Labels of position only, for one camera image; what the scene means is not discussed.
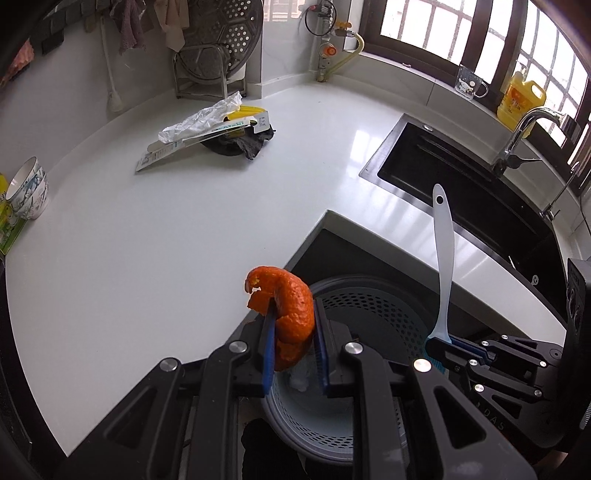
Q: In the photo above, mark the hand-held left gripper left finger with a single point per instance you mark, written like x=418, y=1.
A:
x=268, y=355

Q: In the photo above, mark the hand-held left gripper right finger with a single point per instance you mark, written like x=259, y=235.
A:
x=322, y=350

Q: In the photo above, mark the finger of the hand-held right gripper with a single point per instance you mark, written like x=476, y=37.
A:
x=457, y=360
x=464, y=345

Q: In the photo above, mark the orange peel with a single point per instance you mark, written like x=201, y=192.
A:
x=291, y=300

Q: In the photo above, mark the grey mesh waste bin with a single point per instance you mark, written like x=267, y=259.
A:
x=388, y=323

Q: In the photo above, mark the thin chrome faucet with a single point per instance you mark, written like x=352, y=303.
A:
x=556, y=198

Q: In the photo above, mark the black kitchen sink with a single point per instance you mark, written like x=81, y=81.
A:
x=438, y=157

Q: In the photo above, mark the black cloth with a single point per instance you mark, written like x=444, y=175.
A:
x=240, y=146

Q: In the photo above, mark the flat white cardboard package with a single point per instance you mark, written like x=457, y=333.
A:
x=184, y=147

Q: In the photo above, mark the white crumpled plastic bag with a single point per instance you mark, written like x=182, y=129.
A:
x=198, y=122

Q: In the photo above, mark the yellow plastic piece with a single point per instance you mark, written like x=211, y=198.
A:
x=251, y=112

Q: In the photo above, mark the yellow oil bottle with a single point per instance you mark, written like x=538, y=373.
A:
x=519, y=104

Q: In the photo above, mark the glass mug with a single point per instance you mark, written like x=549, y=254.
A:
x=468, y=83

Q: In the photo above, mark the metal dish rack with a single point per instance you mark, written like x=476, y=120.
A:
x=225, y=85

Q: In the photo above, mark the white patterned bowl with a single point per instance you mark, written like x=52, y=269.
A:
x=21, y=180
x=34, y=203

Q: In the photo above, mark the yellow green seasoning pouch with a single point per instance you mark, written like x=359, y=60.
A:
x=7, y=230

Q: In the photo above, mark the gas pipe valve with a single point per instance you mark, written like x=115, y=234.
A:
x=325, y=53

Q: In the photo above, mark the small metal steamer plate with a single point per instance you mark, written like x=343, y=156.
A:
x=203, y=62

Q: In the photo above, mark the large perforated metal steamer tray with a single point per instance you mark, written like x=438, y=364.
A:
x=231, y=27

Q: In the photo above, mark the dark framed window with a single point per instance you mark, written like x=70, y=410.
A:
x=369, y=23

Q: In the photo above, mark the beige hanging cloth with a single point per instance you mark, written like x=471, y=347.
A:
x=171, y=21

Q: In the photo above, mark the purple hanging cloth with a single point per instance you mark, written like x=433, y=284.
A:
x=131, y=27

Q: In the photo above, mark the pink textured cloth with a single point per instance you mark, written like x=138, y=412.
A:
x=21, y=60

